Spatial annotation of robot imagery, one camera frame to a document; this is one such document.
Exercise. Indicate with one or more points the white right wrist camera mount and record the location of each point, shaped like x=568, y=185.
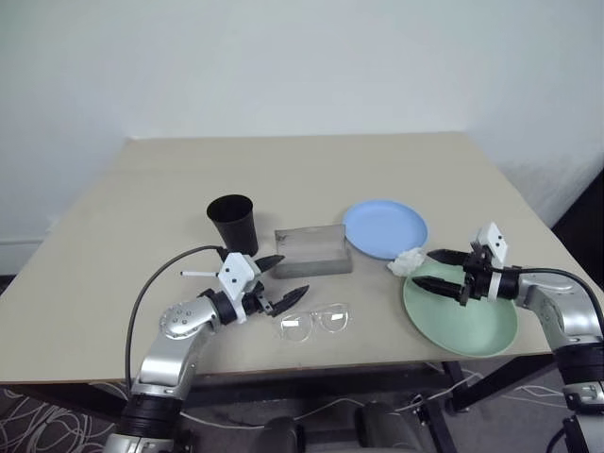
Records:
x=493, y=241

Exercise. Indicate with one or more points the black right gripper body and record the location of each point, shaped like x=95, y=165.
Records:
x=476, y=280

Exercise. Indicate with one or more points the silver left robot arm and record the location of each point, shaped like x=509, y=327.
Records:
x=174, y=325

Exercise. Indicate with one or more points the crumpled white tissue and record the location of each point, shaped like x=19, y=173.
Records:
x=406, y=263

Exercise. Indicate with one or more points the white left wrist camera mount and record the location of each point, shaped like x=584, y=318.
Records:
x=234, y=278

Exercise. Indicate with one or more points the clear plastic rectangular box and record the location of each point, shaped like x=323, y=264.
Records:
x=311, y=250

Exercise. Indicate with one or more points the green round plate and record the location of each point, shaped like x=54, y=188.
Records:
x=464, y=325

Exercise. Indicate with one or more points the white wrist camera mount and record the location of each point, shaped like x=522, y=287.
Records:
x=234, y=278
x=493, y=241

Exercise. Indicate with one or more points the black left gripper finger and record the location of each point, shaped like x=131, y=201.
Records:
x=292, y=299
x=273, y=261

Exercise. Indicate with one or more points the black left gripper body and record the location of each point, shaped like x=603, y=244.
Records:
x=257, y=299

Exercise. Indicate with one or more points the blue round plate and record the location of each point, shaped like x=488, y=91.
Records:
x=384, y=229

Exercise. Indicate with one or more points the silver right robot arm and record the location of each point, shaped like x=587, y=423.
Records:
x=561, y=316

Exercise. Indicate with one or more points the white pen with black tip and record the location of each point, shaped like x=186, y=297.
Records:
x=198, y=274

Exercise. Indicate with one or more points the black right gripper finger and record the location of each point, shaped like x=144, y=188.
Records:
x=446, y=257
x=434, y=285

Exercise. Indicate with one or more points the clear frame eyeglasses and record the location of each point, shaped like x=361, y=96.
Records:
x=313, y=323

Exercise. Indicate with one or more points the black plastic cup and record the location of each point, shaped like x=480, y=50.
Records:
x=233, y=224

